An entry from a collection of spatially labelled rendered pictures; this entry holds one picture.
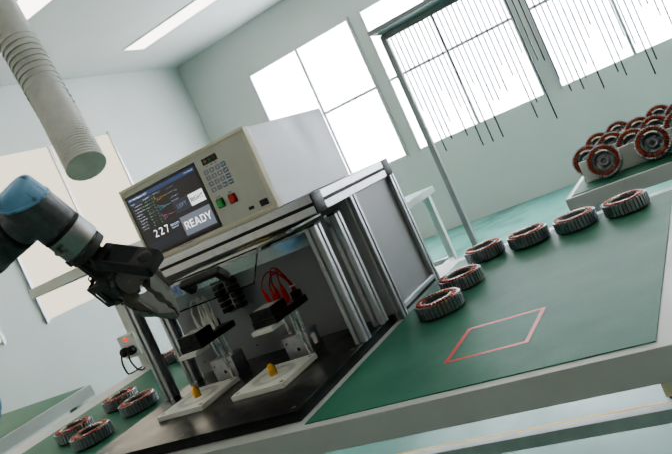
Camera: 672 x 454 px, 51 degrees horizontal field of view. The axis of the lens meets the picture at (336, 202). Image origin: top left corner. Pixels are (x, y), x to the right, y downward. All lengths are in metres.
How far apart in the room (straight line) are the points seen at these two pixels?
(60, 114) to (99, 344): 4.59
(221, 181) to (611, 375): 1.00
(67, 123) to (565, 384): 2.34
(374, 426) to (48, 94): 2.23
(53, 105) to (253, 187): 1.56
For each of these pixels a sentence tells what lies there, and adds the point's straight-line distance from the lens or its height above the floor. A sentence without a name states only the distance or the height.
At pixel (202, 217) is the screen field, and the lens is 1.75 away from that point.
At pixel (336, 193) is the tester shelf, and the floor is 1.09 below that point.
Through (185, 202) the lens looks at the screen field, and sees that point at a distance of 1.77.
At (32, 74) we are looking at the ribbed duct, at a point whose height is 2.01.
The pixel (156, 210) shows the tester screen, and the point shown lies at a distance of 1.84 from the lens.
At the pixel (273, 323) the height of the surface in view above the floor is 0.88.
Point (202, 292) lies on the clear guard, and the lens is 1.45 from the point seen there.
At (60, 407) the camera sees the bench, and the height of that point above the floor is 0.73.
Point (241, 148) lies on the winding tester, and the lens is 1.64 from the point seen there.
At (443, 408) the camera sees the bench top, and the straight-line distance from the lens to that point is 1.15.
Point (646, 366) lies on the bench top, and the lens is 1.05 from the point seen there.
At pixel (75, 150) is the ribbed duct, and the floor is 1.63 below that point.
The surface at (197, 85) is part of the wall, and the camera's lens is 9.60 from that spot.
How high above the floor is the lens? 1.13
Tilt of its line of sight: 2 degrees down
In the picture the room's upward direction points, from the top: 24 degrees counter-clockwise
